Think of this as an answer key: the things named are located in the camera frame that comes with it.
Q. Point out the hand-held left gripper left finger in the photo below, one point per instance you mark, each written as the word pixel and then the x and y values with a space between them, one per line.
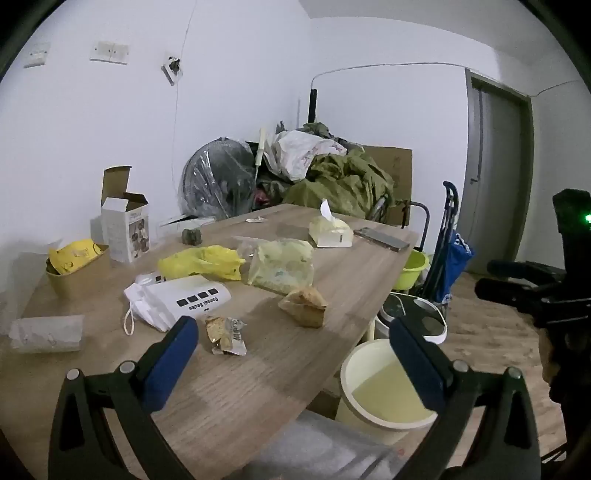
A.
pixel 173 360

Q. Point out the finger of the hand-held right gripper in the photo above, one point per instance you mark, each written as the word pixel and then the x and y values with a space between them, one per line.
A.
pixel 501 290
pixel 521 268

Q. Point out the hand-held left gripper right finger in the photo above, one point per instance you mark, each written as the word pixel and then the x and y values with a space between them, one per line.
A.
pixel 415 364

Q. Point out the cream plastic bucket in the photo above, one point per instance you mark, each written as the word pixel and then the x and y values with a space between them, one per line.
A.
pixel 388 401

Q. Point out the snack wrapper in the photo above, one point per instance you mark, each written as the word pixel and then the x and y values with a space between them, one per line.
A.
pixel 225 334

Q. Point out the white bag with black squares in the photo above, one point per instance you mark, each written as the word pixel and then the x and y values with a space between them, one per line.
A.
pixel 184 302

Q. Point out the yellow plastic bag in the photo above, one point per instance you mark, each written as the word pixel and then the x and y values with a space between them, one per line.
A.
pixel 205 263

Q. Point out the bread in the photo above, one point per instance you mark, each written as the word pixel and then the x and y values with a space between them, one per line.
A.
pixel 304 307

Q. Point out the clear bag with pale contents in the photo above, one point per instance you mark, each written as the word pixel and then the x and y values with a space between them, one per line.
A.
pixel 281 267

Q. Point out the person's right hand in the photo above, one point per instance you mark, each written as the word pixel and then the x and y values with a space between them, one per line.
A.
pixel 548 357

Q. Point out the white and black appliance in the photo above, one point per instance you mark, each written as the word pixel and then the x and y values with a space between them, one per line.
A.
pixel 422 318

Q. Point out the blue shopping trolley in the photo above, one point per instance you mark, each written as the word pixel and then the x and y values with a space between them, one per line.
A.
pixel 455 258

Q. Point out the long white box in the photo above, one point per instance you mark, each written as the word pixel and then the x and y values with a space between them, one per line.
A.
pixel 150 278

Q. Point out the green plastic basin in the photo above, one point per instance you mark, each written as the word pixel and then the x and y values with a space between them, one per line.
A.
pixel 411 272

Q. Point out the grey door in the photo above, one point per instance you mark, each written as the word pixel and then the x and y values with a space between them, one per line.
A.
pixel 496 175

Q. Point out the small grey-green lump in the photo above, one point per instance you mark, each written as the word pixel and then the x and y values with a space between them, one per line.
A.
pixel 191 236

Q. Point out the brown paper bowl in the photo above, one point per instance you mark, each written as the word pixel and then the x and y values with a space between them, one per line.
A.
pixel 76 279

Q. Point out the dark smartphone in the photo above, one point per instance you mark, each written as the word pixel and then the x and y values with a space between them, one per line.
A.
pixel 382 239

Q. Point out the clear plastic bag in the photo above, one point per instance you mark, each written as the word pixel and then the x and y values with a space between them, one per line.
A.
pixel 46 333

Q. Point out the clear plastic wrapper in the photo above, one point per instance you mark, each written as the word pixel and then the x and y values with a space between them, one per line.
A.
pixel 242 247

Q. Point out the open white carton box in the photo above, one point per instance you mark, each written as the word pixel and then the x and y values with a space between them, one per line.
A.
pixel 124 226

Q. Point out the brown cardboard sheet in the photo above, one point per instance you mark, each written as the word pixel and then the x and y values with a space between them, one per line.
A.
pixel 399 170

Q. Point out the pale yellow tissue box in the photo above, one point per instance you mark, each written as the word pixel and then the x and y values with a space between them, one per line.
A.
pixel 330 233

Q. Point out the small flat wrapper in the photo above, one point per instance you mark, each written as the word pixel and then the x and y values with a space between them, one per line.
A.
pixel 255 219

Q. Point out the fan wrapped in plastic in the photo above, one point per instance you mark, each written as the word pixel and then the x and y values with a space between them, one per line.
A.
pixel 217 180

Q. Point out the olive green cloth pile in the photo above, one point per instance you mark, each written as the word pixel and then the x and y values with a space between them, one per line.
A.
pixel 346 182

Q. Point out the white plastic bag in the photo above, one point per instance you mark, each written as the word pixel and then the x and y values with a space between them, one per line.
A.
pixel 295 154

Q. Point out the black pole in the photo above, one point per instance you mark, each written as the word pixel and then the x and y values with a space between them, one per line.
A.
pixel 313 104

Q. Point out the black metal chair frame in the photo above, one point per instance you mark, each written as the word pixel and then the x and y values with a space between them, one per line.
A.
pixel 415 205

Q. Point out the broken wall socket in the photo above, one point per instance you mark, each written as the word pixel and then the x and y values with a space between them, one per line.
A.
pixel 173 69

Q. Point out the white double wall switch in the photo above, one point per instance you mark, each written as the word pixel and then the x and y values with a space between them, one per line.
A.
pixel 110 52

